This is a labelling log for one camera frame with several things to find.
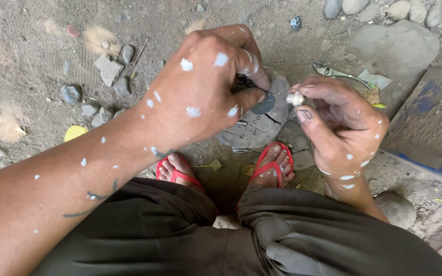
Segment person's left hand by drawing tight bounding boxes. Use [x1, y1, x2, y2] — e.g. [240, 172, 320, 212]
[140, 25, 272, 155]

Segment person's right hand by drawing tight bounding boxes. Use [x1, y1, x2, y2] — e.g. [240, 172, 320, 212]
[289, 75, 391, 180]

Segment small white plastic fitting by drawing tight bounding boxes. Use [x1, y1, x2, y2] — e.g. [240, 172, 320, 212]
[286, 91, 305, 107]

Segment dark grey round rubber disc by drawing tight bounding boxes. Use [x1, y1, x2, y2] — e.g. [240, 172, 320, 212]
[250, 91, 276, 116]

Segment dry brown leaf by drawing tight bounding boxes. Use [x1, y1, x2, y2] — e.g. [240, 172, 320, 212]
[362, 86, 381, 106]

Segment grey paper scrap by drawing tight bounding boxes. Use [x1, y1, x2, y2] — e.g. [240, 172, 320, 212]
[357, 68, 393, 90]

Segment metal pliers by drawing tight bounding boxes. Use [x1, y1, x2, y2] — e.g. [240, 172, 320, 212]
[312, 60, 373, 90]

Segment thin wooden stick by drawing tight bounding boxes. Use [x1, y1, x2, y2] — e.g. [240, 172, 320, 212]
[131, 38, 150, 70]

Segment round grey metal plate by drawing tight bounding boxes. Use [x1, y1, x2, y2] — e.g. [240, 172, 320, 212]
[216, 71, 293, 153]

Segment person's left foot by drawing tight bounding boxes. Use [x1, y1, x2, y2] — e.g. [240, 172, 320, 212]
[158, 153, 205, 192]

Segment person's foot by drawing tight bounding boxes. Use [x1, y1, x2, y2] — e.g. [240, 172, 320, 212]
[249, 144, 295, 188]
[158, 153, 205, 192]

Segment person's right foot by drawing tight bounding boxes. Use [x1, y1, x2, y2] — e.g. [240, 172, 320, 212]
[249, 144, 295, 188]

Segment small green leaf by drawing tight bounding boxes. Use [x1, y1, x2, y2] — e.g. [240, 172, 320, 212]
[191, 159, 224, 171]

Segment grey slab with blue paint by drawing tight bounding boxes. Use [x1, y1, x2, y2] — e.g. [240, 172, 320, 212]
[380, 67, 442, 185]

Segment cluster of small grey stones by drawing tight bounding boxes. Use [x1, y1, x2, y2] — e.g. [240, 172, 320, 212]
[60, 44, 136, 129]

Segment red left flip-flop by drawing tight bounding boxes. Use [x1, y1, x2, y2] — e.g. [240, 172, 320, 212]
[155, 153, 206, 192]

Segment red flip-flop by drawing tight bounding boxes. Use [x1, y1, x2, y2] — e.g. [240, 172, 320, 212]
[155, 153, 206, 192]
[247, 141, 295, 189]

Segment red right flip-flop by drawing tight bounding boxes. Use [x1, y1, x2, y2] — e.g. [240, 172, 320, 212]
[247, 141, 295, 189]

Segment smooth round grey rock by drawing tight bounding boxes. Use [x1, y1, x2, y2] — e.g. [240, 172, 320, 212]
[374, 191, 417, 231]

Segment large grey boulder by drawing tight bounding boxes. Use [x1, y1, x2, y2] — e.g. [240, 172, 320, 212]
[349, 20, 441, 79]

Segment yellow leaf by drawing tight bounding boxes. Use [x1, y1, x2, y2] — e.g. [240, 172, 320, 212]
[64, 125, 89, 143]

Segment row of round grey stones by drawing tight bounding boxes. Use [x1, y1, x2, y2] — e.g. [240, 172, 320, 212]
[323, 0, 442, 28]

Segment dark olive shorts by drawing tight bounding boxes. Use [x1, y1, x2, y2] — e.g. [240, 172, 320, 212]
[30, 177, 442, 276]

